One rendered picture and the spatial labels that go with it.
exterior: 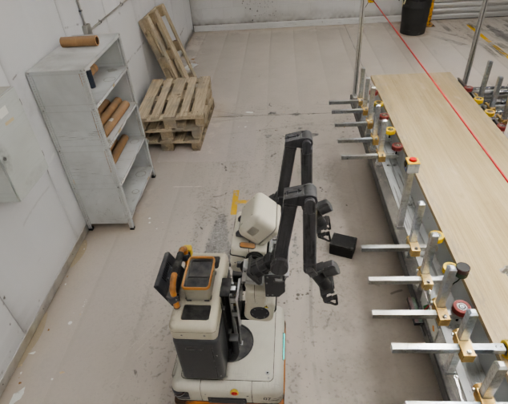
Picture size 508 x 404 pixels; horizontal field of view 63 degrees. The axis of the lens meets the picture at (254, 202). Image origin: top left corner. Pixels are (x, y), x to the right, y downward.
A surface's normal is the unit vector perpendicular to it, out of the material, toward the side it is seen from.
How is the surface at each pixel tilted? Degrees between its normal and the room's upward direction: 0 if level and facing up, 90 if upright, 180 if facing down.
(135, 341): 0
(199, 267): 0
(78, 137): 90
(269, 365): 0
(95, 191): 90
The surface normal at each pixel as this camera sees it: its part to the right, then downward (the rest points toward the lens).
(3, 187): -0.04, 0.61
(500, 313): -0.06, -0.79
